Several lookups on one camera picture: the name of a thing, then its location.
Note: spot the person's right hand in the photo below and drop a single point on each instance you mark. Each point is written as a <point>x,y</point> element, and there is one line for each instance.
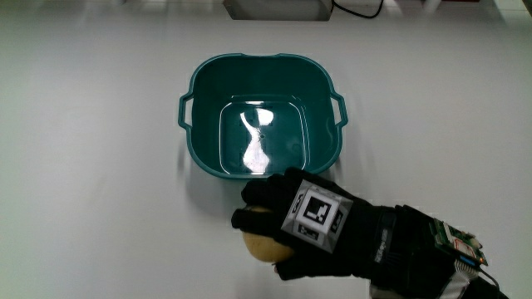
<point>332,245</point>

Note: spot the yellow pear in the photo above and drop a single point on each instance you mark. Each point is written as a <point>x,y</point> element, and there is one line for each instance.
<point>266,249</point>

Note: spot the person's right forearm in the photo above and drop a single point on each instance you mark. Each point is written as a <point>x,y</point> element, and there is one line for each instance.
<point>420,257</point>

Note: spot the white desk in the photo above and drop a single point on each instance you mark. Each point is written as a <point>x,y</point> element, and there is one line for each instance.
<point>83,166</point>

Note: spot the teal plastic basin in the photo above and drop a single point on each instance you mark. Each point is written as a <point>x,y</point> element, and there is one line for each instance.
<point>208,124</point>

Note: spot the grey metal box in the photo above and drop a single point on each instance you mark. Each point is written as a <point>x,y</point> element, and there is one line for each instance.
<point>278,10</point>

